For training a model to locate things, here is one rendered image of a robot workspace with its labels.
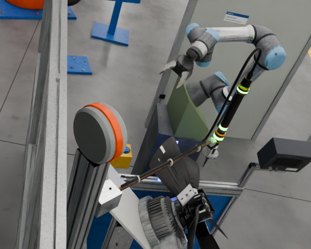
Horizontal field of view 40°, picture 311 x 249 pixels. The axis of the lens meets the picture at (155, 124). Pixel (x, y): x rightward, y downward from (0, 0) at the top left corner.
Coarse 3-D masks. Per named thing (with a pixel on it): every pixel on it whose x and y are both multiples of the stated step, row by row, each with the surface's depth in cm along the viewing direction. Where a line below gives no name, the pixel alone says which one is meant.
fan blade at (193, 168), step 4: (184, 160) 219; (188, 160) 221; (192, 160) 224; (188, 164) 218; (192, 164) 220; (196, 164) 224; (188, 168) 215; (192, 168) 217; (196, 168) 220; (188, 172) 212; (192, 172) 214; (196, 172) 217; (192, 176) 212; (196, 176) 214; (192, 180) 210; (196, 180) 211; (192, 184) 208; (196, 184) 209; (196, 188) 207
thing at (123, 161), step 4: (128, 144) 233; (124, 152) 227; (128, 152) 228; (120, 156) 225; (124, 156) 226; (128, 156) 226; (116, 160) 226; (120, 160) 227; (124, 160) 227; (128, 160) 228; (112, 164) 228; (116, 164) 228; (120, 164) 229; (124, 164) 229; (128, 164) 230
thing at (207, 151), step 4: (208, 140) 178; (212, 144) 177; (204, 148) 186; (208, 148) 181; (212, 148) 178; (204, 152) 183; (208, 152) 182; (216, 152) 186; (208, 156) 183; (212, 156) 184; (216, 156) 184
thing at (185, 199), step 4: (188, 188) 193; (192, 188) 194; (184, 192) 192; (188, 192) 193; (192, 192) 194; (180, 196) 191; (184, 196) 192; (192, 196) 194; (180, 200) 191; (184, 200) 192; (188, 200) 193; (184, 204) 192
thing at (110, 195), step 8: (104, 184) 140; (112, 184) 141; (104, 192) 138; (112, 192) 138; (120, 192) 139; (104, 200) 135; (112, 200) 137; (96, 208) 136; (104, 208) 137; (112, 208) 142; (96, 216) 138
